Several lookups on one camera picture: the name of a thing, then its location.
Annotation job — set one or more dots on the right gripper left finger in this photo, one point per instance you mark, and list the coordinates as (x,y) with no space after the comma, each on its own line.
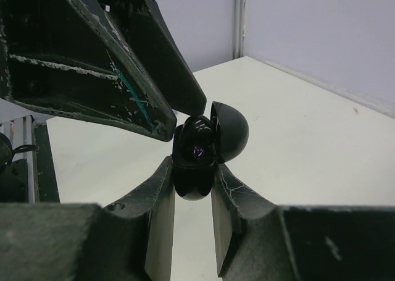
(130,239)

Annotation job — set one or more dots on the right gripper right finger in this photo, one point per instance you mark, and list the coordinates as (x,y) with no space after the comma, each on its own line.
(258,240)

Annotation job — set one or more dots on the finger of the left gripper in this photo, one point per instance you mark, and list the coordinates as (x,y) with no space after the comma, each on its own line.
(68,58)
(144,29)

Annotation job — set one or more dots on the black earbud charging case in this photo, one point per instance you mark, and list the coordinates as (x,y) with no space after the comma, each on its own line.
(201,144)

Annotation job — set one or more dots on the left aluminium frame post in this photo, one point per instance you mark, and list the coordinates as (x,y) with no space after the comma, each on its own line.
(238,31)

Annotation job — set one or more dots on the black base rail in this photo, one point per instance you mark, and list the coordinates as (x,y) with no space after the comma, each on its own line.
(27,166)

